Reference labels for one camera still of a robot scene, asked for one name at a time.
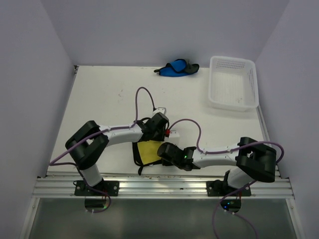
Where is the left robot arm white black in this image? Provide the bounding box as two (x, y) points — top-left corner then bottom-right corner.
(65, 112), (169, 196)

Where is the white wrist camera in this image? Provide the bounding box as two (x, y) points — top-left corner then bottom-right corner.
(164, 129), (180, 145)
(153, 107), (166, 115)

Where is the blue towel dark trim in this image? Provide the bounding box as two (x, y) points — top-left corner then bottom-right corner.
(154, 59), (200, 77)

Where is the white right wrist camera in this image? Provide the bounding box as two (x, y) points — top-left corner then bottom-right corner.
(164, 129), (180, 145)

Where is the yellow towel black trim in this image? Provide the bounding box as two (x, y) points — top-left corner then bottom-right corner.
(132, 140), (163, 176)

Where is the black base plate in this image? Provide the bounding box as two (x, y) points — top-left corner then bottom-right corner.
(206, 177), (250, 197)
(73, 180), (120, 197)

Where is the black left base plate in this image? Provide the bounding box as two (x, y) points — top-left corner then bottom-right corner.
(73, 180), (120, 197)

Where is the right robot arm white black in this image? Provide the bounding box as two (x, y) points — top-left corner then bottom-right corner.
(157, 137), (277, 196)

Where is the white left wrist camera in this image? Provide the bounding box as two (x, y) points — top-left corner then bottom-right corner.
(153, 107), (166, 115)

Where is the white plastic basket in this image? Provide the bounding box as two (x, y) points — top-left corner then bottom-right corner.
(208, 56), (259, 112)

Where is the aluminium mounting rail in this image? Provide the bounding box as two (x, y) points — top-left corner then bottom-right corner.
(32, 172), (294, 199)

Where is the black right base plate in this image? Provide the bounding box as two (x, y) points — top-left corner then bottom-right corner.
(206, 177), (250, 197)

